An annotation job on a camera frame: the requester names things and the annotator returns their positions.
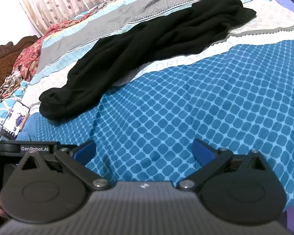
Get black pants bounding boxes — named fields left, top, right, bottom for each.
left=39, top=0, right=258, bottom=121

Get beige floral cloth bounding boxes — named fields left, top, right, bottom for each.
left=0, top=68, right=28, bottom=101

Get leaf print curtain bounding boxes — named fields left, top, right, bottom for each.
left=13, top=0, right=167, bottom=37

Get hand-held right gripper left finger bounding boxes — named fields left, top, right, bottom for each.
left=17, top=140, right=111, bottom=191

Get carved wooden headboard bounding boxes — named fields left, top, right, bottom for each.
left=0, top=35, right=40, bottom=103

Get black smartphone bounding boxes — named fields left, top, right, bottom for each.
left=0, top=100, right=31, bottom=141

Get blue grey patterned bed sheet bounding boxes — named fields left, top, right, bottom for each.
left=0, top=0, right=294, bottom=226

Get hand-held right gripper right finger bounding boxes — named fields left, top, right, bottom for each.
left=178, top=138, right=268, bottom=191

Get blue white patterned pillow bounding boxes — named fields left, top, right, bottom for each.
left=0, top=88, right=30, bottom=141

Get person's left hand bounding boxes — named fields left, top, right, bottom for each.
left=0, top=198, right=8, bottom=220

